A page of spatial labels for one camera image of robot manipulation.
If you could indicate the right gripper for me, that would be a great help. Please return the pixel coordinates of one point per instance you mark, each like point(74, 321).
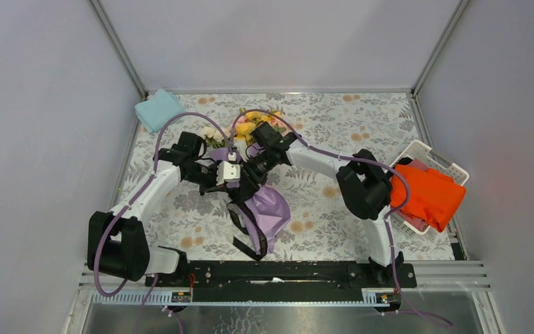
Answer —
point(249, 179)

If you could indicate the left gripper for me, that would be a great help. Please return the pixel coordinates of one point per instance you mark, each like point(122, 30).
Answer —
point(213, 184)

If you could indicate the white fake flower stem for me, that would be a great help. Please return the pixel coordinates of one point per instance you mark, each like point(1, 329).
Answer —
point(213, 137)

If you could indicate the yellow fake flower stem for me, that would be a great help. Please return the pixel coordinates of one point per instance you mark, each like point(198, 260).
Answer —
point(256, 118)

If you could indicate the pink purple wrapping paper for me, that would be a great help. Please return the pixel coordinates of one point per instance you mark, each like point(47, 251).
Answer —
point(272, 211)

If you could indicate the black ribbon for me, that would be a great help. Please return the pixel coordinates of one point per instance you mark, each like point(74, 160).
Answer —
point(241, 215)

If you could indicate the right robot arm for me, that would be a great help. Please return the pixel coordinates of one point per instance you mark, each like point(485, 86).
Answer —
point(364, 183)

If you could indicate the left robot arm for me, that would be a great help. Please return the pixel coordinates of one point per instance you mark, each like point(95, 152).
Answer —
point(117, 244)

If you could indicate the floral tablecloth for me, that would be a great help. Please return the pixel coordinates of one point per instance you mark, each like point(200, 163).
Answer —
point(321, 228)

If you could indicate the light blue folded towel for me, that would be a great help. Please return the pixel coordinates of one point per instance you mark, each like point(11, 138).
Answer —
point(157, 110)

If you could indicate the white plastic basket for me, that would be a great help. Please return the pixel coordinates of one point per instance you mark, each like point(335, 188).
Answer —
point(428, 158)

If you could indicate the orange cloth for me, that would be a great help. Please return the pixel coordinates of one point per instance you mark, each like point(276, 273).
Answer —
point(446, 198)

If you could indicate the pink cloth in basket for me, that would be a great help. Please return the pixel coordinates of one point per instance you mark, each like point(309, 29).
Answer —
point(418, 179)

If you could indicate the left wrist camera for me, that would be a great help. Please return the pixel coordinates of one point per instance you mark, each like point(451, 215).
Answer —
point(228, 171)

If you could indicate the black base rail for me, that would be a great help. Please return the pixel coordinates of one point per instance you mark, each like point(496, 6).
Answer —
point(290, 281)

